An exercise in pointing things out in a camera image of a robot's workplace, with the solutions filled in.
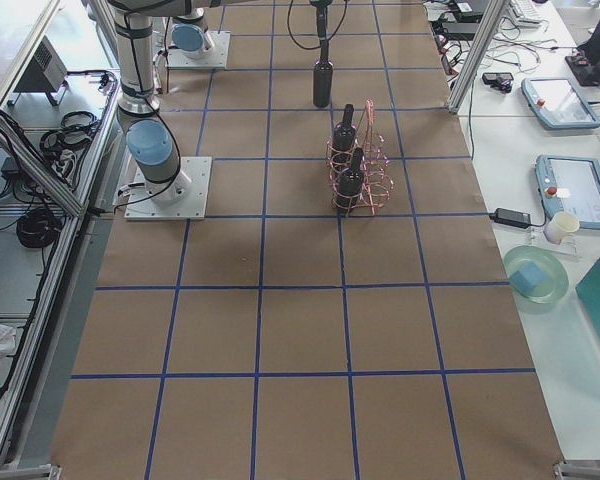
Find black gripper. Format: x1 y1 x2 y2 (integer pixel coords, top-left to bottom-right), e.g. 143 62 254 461
309 0 330 45

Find dark wine bottle carried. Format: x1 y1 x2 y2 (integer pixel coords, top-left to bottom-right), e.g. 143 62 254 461
313 40 333 108

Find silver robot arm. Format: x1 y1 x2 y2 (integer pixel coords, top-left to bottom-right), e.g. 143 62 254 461
109 1 214 204
162 1 331 69

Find dark wine bottle in basket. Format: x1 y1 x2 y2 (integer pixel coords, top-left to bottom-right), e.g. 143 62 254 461
330 104 356 171

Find blue teach pendant far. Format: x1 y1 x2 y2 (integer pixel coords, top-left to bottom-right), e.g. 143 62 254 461
521 77 600 130

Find blue teach pendant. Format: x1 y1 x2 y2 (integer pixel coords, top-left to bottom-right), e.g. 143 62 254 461
521 77 600 130
535 155 600 230

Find black power adapter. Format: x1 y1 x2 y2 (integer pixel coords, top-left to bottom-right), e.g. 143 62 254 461
489 208 531 229

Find blue teach pendant near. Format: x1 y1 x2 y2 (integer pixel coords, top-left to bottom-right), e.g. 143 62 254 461
535 155 600 230

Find white paper cup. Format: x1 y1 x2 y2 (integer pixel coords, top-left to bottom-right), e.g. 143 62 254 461
543 211 580 244

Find blue sponge block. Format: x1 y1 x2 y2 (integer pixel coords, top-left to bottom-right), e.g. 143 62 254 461
509 261 549 295

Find green glass plate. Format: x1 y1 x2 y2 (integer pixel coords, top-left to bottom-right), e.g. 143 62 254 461
503 246 569 304

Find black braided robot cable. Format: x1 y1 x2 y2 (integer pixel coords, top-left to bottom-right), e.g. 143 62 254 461
285 0 351 51

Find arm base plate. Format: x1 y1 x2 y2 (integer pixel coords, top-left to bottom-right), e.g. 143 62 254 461
168 25 231 70
124 156 212 221

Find copper wire wine basket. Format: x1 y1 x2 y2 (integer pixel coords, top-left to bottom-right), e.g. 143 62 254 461
326 99 394 216

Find aluminium frame post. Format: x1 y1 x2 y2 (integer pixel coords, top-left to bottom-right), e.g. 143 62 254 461
447 0 508 114

